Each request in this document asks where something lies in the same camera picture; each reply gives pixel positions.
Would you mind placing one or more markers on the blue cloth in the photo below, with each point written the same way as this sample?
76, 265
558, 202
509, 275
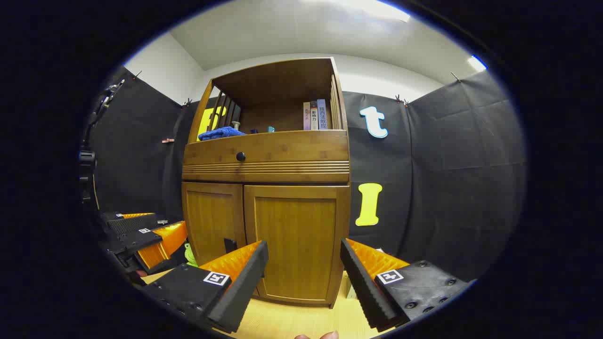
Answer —
219, 133

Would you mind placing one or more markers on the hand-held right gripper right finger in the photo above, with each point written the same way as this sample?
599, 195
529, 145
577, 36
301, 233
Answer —
365, 287

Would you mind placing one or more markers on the grey book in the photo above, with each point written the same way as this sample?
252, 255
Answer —
313, 117

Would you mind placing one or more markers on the green frog toy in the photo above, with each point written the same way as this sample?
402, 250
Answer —
190, 256

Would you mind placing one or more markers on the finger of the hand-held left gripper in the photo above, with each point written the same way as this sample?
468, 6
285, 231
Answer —
129, 223
162, 245

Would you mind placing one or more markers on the black backdrop cloth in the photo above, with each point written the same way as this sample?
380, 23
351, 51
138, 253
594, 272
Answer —
447, 179

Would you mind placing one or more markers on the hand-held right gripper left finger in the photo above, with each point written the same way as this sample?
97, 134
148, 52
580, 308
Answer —
245, 292

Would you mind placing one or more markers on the wooden double-door shoe cabinet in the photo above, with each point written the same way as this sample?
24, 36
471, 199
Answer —
282, 169

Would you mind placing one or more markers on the pink book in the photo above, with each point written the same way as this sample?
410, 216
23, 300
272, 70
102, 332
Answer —
306, 117

